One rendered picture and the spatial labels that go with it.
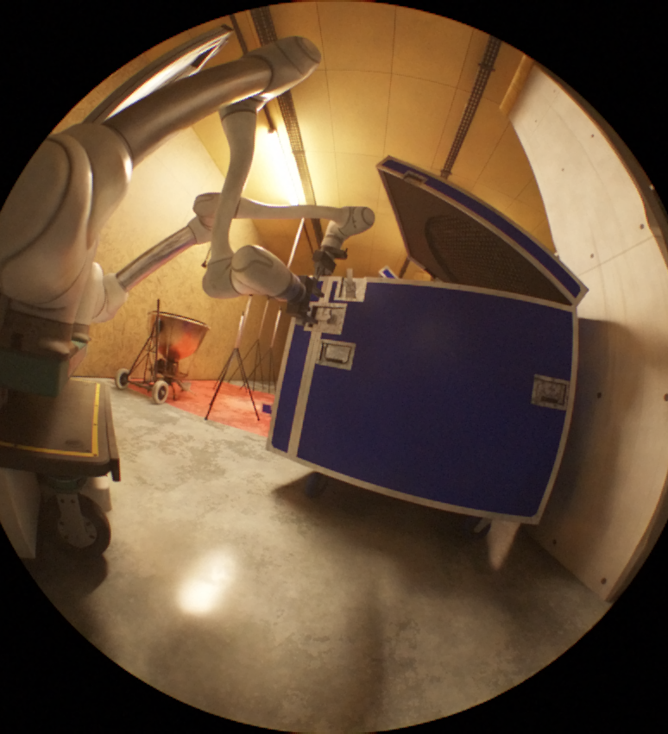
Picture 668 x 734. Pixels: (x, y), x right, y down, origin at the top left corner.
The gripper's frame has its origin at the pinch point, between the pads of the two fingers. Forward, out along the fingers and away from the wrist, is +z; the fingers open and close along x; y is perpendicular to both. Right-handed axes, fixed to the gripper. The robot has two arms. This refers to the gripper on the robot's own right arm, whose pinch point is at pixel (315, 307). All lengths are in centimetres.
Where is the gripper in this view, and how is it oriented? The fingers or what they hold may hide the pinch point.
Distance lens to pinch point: 88.1
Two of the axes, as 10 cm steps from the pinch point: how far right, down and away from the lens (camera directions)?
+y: 8.9, 1.7, -4.3
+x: 2.0, -9.8, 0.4
